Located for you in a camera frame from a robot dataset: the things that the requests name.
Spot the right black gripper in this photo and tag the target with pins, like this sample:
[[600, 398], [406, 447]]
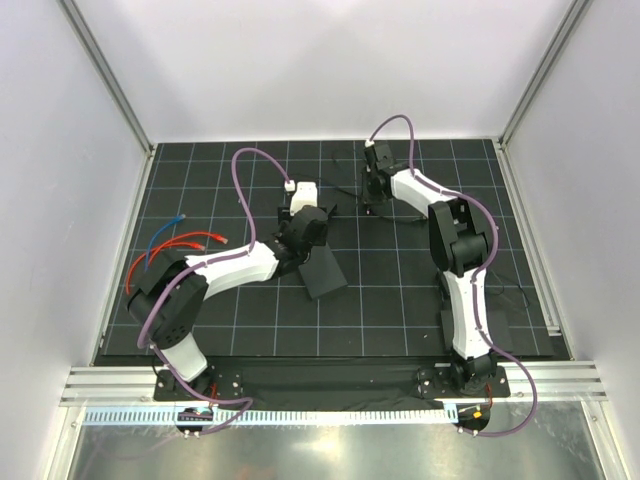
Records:
[[372, 200]]

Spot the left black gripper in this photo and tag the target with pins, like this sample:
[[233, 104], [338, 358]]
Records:
[[285, 217]]

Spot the black network switch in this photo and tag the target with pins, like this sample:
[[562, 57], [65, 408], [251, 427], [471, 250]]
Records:
[[322, 274]]

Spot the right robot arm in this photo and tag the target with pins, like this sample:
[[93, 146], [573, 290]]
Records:
[[461, 242]]

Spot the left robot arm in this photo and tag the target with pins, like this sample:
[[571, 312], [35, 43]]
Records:
[[171, 293]]

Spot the black grid mat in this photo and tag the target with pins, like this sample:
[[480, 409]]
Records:
[[392, 303]]

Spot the black flat block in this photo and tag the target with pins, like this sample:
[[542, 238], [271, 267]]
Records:
[[498, 329]]

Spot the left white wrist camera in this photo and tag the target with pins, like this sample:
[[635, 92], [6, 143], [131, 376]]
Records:
[[303, 194]]

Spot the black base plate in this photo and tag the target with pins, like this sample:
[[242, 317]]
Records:
[[330, 383]]

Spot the white slotted cable duct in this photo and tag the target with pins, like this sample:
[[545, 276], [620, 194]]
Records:
[[183, 416]]

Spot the right aluminium frame post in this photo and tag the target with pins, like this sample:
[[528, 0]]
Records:
[[571, 19]]

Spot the aluminium frame post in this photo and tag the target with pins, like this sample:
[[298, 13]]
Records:
[[571, 19], [87, 39]]

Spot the aluminium front rail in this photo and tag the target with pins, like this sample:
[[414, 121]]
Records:
[[556, 381]]

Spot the left aluminium frame post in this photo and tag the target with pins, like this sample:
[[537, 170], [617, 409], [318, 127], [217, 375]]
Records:
[[87, 39]]

